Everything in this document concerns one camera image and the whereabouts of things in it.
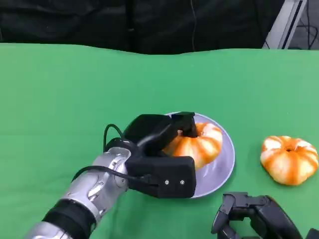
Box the green table cloth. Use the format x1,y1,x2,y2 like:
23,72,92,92
0,42,319,239

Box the aluminium frame post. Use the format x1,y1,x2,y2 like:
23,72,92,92
262,0,309,50

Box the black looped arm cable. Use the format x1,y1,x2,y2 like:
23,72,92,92
103,123,125,152

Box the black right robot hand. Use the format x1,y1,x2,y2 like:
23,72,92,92
211,192,304,239

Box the black arm cable to camera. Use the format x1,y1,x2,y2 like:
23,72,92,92
71,165,160,187

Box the black floor cables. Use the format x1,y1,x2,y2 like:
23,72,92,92
298,17,319,50

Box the lilac plate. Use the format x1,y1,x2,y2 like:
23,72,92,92
164,112,236,199

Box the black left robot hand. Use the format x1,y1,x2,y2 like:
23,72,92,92
123,112,200,158

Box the black cloth backdrop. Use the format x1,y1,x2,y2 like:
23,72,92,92
0,0,285,55

